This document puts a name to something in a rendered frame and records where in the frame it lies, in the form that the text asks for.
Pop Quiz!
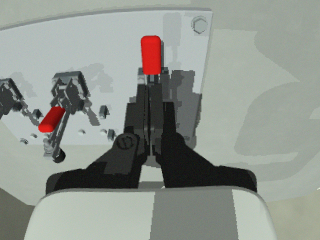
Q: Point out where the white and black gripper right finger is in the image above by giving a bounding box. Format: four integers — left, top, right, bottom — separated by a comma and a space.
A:
151, 83, 257, 192

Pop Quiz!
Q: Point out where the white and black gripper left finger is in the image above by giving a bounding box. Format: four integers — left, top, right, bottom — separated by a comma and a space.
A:
45, 84, 151, 195

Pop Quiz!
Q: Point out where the grey fixture plate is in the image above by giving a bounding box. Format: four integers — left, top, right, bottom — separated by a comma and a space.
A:
0, 7, 213, 145

